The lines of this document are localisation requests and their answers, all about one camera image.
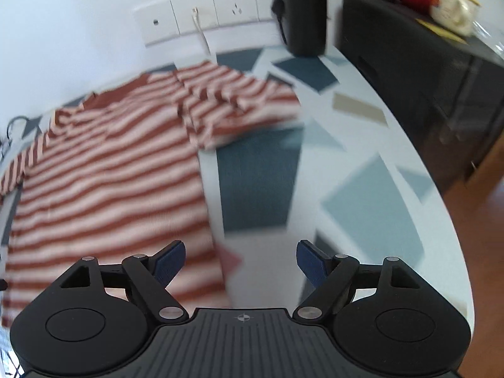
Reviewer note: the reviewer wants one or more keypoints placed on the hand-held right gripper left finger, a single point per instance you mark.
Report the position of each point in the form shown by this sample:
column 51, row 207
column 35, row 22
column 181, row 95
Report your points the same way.
column 170, row 262

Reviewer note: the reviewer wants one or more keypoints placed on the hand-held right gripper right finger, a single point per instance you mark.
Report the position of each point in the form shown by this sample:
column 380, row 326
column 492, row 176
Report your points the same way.
column 313, row 262

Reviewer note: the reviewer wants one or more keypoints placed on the brown white striped shirt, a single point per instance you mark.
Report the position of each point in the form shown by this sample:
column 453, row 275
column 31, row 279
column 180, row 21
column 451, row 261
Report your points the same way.
column 98, row 189

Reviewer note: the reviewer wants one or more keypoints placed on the black cabinet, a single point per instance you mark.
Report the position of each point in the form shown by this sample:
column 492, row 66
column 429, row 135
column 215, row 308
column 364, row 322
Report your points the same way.
column 413, row 71

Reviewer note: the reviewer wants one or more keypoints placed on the black insulated bottle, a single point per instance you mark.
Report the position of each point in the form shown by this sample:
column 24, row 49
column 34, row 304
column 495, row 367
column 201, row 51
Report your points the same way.
column 305, row 12

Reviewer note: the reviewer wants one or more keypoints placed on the cream mug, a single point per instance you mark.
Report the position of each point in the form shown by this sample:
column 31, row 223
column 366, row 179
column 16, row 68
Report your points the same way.
column 453, row 6

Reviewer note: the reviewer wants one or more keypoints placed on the white wall socket panel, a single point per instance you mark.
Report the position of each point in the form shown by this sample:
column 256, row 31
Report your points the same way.
column 232, row 8

